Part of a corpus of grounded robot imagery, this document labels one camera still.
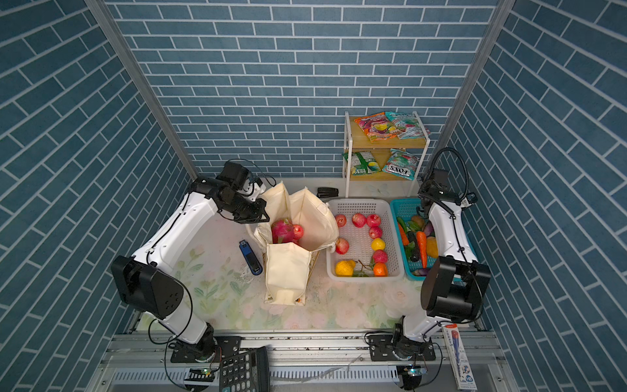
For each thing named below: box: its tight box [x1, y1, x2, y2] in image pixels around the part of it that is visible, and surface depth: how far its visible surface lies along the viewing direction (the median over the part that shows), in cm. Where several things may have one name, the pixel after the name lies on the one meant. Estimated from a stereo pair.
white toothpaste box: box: [441, 323, 478, 391], surface depth 72 cm
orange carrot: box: [416, 231, 427, 269], surface depth 95 cm
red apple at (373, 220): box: [365, 213, 382, 228], surface depth 101 cm
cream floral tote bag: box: [246, 181, 339, 306], surface depth 77 cm
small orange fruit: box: [373, 262, 388, 277], surface depth 88 cm
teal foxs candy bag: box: [382, 148, 420, 181], surface depth 104 cm
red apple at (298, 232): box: [292, 223, 305, 241], surface depth 97 cm
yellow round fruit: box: [370, 237, 387, 251], surface depth 95 cm
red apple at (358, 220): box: [351, 212, 367, 228], surface depth 101 cm
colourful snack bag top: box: [354, 111, 398, 143], surface depth 91 cm
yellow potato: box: [426, 236, 439, 259], surface depth 94 cm
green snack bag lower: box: [342, 151, 382, 176], surface depth 104 cm
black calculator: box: [218, 346, 271, 392], surface depth 69 cm
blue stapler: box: [239, 239, 263, 276], surface depth 93 cm
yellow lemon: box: [335, 259, 356, 277], surface depth 88 cm
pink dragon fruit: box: [271, 218, 294, 245], surface depth 88 cm
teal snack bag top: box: [385, 111, 432, 140], surface depth 93 cm
